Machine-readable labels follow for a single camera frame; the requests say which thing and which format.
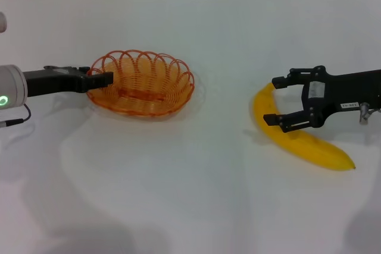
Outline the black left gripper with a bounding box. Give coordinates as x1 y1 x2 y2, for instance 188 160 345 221
23 65 115 98

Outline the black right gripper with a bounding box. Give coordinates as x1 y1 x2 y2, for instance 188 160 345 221
263 64 381 134

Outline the orange woven plastic basket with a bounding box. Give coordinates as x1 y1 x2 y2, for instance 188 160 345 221
86 49 196 118

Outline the yellow banana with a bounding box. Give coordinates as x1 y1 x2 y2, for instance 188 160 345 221
252 83 357 172

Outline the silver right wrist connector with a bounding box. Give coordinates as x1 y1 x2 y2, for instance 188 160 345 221
358 102 377 124

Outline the thin black cable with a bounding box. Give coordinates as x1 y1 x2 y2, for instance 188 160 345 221
0 103 32 128

